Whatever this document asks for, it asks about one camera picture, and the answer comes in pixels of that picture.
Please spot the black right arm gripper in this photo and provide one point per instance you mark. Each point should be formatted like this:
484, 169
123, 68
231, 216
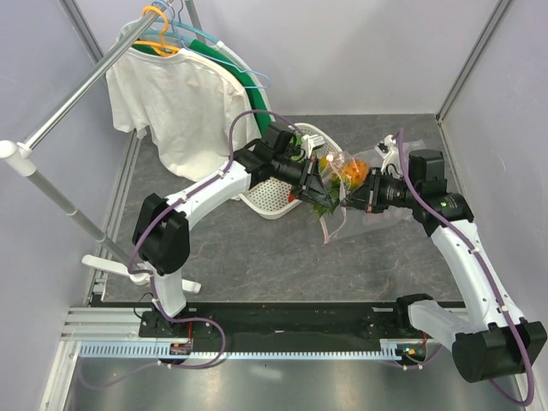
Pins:
368, 196

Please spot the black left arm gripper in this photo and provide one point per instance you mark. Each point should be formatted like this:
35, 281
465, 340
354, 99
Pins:
311, 185

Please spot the clear zip top bag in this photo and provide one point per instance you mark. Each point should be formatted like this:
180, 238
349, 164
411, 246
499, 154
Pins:
346, 222

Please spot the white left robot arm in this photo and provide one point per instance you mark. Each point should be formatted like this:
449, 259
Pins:
162, 234

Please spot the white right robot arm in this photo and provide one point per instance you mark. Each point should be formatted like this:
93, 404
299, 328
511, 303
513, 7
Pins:
495, 340

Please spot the white perforated plastic basket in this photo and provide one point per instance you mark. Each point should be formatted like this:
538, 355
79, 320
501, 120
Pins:
270, 199

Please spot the green t-shirt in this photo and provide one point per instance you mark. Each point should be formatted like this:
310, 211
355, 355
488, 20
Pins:
255, 96

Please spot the white t-shirt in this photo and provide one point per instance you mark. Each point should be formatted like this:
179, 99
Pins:
196, 110

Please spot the orange clothes hanger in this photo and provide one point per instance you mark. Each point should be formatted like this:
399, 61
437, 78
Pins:
159, 45

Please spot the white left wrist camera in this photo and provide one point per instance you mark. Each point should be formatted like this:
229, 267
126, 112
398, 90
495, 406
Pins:
311, 142

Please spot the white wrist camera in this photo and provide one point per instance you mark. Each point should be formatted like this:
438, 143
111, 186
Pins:
387, 149
311, 142

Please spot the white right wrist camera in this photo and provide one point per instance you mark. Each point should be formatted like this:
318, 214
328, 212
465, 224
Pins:
387, 149

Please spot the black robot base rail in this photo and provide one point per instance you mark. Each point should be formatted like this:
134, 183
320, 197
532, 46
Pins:
247, 324

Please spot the white slotted cable duct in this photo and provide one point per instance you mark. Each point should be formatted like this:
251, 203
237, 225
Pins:
155, 350

